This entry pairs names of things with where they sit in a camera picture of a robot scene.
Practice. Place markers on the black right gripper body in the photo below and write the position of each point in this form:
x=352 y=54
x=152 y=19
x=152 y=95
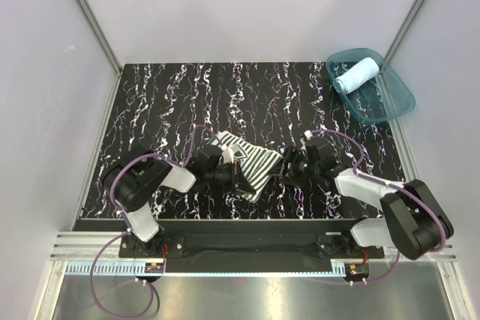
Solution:
x=301 y=168

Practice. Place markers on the green white striped towel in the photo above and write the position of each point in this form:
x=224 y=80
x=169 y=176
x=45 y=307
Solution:
x=255 y=161

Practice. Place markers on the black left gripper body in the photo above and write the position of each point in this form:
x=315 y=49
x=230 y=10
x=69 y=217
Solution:
x=226 y=177

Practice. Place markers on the white slotted cable duct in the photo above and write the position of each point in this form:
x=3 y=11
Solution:
x=176 y=269

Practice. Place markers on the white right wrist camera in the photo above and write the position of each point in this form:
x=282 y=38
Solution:
x=306 y=137

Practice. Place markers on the light blue towel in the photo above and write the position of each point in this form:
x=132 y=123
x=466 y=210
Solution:
x=356 y=76

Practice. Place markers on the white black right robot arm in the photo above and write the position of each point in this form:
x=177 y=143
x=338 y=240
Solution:
x=412 y=220

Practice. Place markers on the teal transparent plastic bin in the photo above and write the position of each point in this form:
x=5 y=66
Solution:
x=383 y=98

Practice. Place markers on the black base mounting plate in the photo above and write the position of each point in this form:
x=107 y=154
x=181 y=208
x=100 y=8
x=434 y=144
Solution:
x=317 y=227

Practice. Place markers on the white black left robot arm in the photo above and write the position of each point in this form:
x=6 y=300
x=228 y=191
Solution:
x=132 y=181

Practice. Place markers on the aluminium front rail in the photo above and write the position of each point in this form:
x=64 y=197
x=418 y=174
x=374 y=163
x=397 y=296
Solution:
x=180 y=245

